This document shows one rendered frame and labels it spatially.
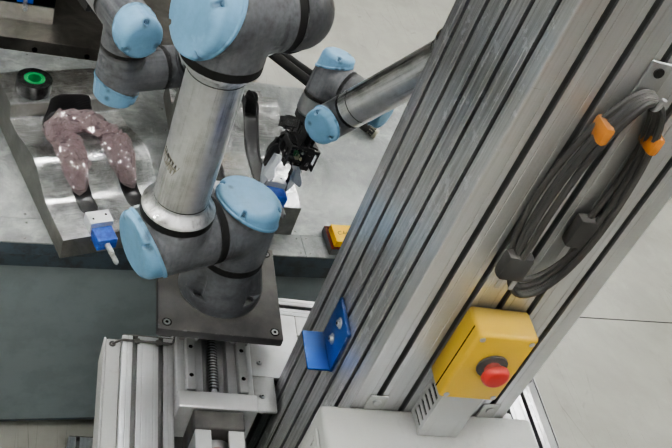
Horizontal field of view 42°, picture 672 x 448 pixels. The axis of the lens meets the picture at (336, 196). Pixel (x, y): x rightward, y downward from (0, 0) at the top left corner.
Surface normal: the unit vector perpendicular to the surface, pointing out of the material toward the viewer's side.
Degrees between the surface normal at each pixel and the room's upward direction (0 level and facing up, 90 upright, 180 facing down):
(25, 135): 13
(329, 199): 0
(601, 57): 90
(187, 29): 82
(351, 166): 0
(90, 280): 90
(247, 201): 7
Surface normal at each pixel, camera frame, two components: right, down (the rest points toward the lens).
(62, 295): 0.24, 0.69
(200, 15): -0.73, 0.07
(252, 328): 0.32, -0.73
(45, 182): 0.52, -0.31
